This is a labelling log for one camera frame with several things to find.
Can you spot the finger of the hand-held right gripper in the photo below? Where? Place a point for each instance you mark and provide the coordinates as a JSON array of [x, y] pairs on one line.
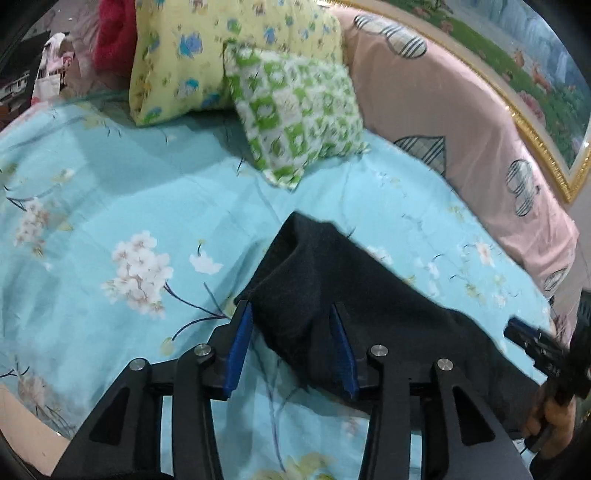
[[524, 337]]

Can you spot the yellow floral pillow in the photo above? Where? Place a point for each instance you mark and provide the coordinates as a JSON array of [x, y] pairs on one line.
[[203, 50]]

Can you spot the red cloth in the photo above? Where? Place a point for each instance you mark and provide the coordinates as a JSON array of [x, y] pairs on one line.
[[115, 37]]

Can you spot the gold framed landscape picture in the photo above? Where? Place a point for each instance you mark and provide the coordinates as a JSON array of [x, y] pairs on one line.
[[517, 60]]

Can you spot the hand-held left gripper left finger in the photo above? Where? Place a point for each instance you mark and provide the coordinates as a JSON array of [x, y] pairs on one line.
[[240, 344]]

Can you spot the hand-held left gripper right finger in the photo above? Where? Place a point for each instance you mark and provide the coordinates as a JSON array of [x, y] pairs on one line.
[[344, 355]]

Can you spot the light blue floral bedsheet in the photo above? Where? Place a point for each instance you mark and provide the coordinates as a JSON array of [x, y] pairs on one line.
[[138, 230]]

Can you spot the pink patterned blanket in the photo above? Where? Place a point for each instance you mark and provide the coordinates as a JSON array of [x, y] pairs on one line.
[[461, 124]]

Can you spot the black pants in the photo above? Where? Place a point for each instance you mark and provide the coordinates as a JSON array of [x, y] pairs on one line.
[[369, 309]]

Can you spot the white printed bag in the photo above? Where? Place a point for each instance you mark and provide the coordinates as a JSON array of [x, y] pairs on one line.
[[51, 69]]

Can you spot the green and white pillow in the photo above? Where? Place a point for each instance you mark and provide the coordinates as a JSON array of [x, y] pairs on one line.
[[295, 120]]

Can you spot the person's right hand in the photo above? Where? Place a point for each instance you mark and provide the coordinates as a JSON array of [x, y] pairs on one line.
[[551, 424]]

